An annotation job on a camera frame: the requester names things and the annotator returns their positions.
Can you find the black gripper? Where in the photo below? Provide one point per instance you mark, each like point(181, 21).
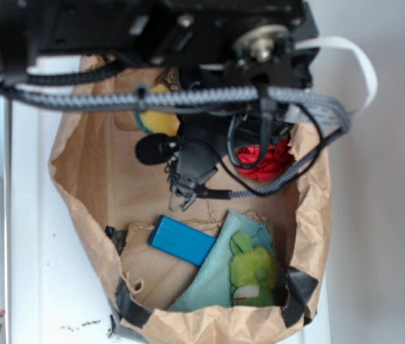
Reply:
point(213, 44)

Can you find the yellow and green sponge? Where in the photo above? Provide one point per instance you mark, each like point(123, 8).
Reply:
point(153, 121)

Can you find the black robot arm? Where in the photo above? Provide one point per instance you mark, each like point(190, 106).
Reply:
point(57, 43)

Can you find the small black clip microphone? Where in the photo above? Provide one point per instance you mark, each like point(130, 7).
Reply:
point(189, 164)

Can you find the red crumpled paper ball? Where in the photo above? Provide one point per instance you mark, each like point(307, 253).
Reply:
point(275, 162)

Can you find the brown paper bag tray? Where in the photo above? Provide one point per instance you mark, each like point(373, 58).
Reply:
point(114, 201)

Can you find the blue rectangular block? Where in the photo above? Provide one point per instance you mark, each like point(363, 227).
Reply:
point(180, 240)

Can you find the green plush toy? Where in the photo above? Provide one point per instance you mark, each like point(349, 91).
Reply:
point(253, 273)

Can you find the light teal cloth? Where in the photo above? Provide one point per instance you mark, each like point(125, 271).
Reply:
point(212, 284)

